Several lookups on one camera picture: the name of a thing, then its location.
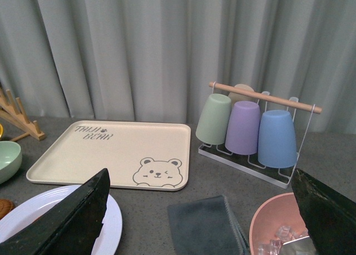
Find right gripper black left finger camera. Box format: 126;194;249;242
1;168;110;254

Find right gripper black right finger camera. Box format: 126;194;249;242
291;168;355;254

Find white ridged plate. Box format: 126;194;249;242
1;185;122;254

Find metal scoop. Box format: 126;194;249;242
279;236;318;255

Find clear ice cubes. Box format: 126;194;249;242
258;226;309;255

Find pink bowl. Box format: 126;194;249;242
249;193;306;254

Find blue cup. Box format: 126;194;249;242
258;110;297;168

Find light green bowl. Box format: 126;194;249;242
1;141;22;184

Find beige bear tray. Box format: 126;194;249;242
26;121;191;191

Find purple cup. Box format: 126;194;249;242
225;101;260;155

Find grey folded cloth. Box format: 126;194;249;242
167;195;250;254

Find wooden dish rack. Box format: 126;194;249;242
1;88;47;142

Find green cup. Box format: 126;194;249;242
196;93;231;145

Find beige cup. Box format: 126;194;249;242
228;84;254;107

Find grey curtain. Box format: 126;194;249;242
1;0;355;133

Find white wire cup rack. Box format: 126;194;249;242
198;82;322;188

